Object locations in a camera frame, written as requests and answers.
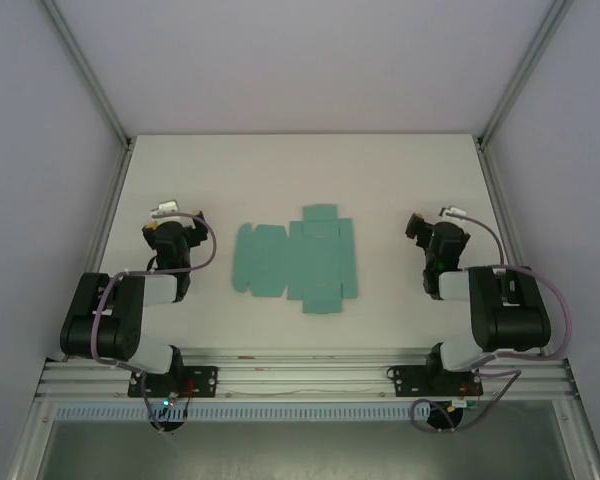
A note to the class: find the green paper box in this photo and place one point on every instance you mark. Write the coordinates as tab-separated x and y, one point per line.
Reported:
320	260

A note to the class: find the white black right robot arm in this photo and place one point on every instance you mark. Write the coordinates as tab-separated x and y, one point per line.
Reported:
510	320

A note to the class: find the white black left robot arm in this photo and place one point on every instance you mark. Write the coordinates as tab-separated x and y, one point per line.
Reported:
105	320

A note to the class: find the small green circuit board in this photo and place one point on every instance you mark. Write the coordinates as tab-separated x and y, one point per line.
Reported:
467	404
168	401

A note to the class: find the grey metal sheet panel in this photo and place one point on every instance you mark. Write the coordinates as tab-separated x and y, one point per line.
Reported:
305	450

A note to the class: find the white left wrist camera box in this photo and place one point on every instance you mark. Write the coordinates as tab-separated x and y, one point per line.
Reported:
166	206

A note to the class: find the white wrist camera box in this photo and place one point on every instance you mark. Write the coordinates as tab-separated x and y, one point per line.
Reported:
166	206
455	212

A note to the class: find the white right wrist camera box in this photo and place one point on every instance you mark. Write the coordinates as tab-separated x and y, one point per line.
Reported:
455	212

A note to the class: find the aluminium table side rail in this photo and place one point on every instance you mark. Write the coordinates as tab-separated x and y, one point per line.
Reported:
111	200
495	200

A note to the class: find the aluminium frame post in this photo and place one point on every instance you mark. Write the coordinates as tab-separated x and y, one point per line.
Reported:
522	70
88	70

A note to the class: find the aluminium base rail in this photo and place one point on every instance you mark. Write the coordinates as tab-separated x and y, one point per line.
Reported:
305	372

